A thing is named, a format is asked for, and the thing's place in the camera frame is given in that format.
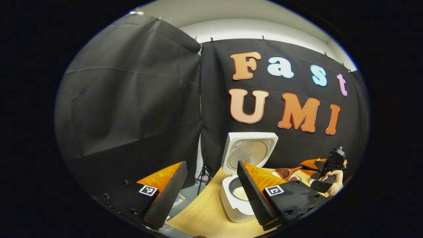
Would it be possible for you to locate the black tripod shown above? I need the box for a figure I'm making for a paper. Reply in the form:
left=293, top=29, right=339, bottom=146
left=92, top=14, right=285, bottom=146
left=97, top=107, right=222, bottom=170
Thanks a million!
left=197, top=163, right=213, bottom=196

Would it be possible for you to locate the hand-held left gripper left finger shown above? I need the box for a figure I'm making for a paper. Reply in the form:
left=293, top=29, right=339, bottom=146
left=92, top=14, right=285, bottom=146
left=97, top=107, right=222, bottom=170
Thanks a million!
left=91, top=161, right=188, bottom=231

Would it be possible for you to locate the white rice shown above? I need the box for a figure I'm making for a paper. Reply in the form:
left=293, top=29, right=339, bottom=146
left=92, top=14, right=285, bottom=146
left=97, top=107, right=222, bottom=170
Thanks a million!
left=232, top=186, right=249, bottom=201

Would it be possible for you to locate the brown wooden spoon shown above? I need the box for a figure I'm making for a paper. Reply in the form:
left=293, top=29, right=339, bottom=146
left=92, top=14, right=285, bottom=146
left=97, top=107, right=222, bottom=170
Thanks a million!
left=270, top=165, right=303, bottom=180

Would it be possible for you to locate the white rice cooker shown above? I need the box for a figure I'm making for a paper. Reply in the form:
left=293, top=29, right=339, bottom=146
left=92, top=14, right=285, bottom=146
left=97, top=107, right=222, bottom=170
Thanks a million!
left=220, top=132, right=279, bottom=223

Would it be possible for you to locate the black backdrop cloth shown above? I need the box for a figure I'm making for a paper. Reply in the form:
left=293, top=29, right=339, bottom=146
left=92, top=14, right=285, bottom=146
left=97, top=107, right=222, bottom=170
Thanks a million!
left=55, top=13, right=370, bottom=212

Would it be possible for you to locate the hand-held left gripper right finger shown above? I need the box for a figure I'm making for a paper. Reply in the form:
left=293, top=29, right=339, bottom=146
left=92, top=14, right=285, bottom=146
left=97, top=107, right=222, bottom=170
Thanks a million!
left=237, top=160, right=329, bottom=231

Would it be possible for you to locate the small blue object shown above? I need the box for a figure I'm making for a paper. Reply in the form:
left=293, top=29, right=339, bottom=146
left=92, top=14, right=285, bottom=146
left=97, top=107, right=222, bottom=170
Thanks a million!
left=170, top=194, right=186, bottom=209

